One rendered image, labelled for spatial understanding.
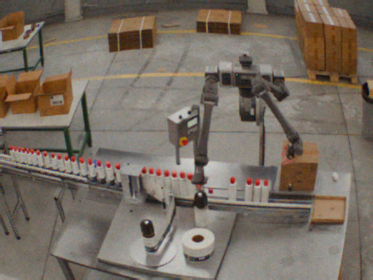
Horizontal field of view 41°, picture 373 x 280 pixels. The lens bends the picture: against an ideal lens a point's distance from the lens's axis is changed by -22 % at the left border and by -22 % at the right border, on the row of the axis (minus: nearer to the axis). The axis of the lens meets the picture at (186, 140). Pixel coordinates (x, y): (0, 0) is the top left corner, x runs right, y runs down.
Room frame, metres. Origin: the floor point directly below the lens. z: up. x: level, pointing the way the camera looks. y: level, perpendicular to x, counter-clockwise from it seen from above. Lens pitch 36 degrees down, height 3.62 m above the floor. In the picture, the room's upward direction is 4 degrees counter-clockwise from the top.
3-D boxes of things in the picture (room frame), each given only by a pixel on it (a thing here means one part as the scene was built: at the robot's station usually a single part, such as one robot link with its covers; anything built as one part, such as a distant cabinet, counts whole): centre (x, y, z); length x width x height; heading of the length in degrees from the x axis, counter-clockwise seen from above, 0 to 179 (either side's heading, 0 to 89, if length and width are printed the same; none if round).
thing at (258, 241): (2.85, -0.13, 0.82); 2.10 x 1.31 x 0.02; 74
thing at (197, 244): (2.52, -0.03, 0.95); 0.20 x 0.20 x 0.14
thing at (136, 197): (3.10, 0.36, 1.01); 0.14 x 0.13 x 0.26; 74
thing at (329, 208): (2.79, -1.02, 0.85); 0.30 x 0.26 x 0.04; 74
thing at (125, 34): (7.31, 0.65, 0.16); 0.65 x 0.54 x 0.32; 87
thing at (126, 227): (2.68, 0.18, 0.86); 0.80 x 0.67 x 0.05; 74
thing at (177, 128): (3.18, 0.01, 1.38); 0.17 x 0.10 x 0.19; 129
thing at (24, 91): (4.64, 1.63, 0.96); 0.53 x 0.45 x 0.37; 174
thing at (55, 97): (4.55, 1.23, 0.97); 0.51 x 0.39 x 0.37; 177
